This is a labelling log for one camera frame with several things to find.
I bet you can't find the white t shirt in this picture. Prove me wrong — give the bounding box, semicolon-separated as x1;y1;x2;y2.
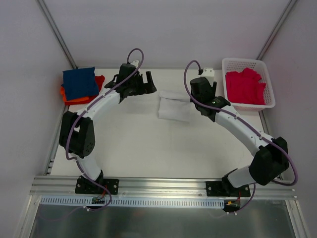
158;90;191;122

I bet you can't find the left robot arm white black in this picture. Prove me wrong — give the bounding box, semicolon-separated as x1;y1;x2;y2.
59;63;157;193

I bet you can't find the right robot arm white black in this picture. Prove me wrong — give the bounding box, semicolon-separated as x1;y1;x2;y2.
190;77;289;196

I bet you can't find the folded red t shirt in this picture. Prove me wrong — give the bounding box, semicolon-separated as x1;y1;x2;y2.
64;75;106;107

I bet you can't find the white plastic basket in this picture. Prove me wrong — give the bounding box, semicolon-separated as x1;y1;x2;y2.
222;58;275;112

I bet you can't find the crumpled pink t shirt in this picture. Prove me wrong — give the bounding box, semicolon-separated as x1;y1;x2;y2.
225;68;266;105

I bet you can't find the folded blue t shirt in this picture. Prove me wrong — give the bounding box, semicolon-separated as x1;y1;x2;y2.
62;67;99;100

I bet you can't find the folded orange t shirt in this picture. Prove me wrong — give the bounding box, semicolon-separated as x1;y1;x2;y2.
60;86;89;106

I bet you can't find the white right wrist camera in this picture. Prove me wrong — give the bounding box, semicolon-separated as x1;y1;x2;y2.
199;67;215;85

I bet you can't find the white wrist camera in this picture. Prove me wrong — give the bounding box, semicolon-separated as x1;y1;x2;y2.
131;60;139;67
199;67;215;85

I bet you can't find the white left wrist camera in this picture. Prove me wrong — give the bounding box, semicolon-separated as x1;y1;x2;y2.
131;60;139;67

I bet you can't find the left aluminium frame post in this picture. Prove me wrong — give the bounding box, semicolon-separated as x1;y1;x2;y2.
35;0;78;69

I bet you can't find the aluminium frame post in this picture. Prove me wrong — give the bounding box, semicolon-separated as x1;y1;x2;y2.
35;0;78;69
256;0;299;60

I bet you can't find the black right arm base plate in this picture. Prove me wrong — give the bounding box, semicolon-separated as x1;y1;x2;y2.
205;180;251;197

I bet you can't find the aluminium mounting rail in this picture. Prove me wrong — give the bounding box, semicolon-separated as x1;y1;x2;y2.
30;176;298;200

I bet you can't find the right aluminium frame post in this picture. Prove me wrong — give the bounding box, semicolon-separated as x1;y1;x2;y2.
256;0;299;60

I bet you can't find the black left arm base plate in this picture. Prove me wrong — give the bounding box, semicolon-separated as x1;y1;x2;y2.
75;176;119;195

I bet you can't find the white slotted cable duct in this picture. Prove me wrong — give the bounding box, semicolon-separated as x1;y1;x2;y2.
40;195;225;209

